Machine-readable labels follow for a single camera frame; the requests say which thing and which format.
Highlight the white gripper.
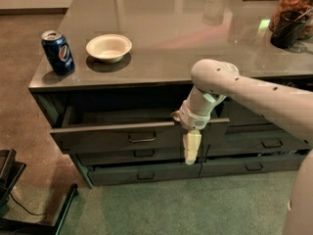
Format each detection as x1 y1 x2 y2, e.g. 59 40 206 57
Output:
171 101 210 165

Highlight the grey drawer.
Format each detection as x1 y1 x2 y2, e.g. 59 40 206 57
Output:
207 130 309 157
76 145 209 166
215 98 276 128
49 105 231 155
200 154 305 177
88 163 201 186

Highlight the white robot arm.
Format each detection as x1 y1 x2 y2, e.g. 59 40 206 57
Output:
173 59 313 235

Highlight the grey drawer cabinet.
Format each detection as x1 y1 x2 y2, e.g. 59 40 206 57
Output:
29 0 312 186

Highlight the white paper bowl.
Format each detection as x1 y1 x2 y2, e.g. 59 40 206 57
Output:
86 34 132 64

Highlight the black cup with straw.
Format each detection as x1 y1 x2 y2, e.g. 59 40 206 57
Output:
270 9 312 49

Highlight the blue Pepsi soda can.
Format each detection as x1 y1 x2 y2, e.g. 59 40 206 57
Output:
41 30 75 75

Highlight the glass jar of snacks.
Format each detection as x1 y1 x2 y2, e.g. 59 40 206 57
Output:
269 0 313 40

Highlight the black cable on floor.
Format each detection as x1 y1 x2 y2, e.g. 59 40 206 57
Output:
8 191 48 217

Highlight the black stand frame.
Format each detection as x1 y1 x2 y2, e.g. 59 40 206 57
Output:
4 151 79 235

